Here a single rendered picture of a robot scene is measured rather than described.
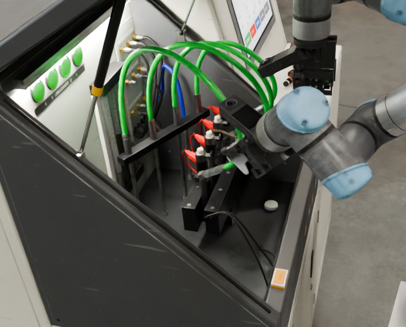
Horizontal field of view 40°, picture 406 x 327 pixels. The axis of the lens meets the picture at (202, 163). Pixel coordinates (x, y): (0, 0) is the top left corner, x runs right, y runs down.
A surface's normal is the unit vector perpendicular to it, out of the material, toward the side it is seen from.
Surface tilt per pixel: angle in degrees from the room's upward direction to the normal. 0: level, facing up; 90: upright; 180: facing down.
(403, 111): 87
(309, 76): 90
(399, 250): 0
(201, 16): 90
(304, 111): 45
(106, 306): 90
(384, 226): 1
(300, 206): 0
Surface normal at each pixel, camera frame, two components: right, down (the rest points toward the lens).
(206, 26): -0.29, 0.56
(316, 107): 0.24, -0.23
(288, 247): -0.08, -0.82
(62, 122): 0.95, 0.11
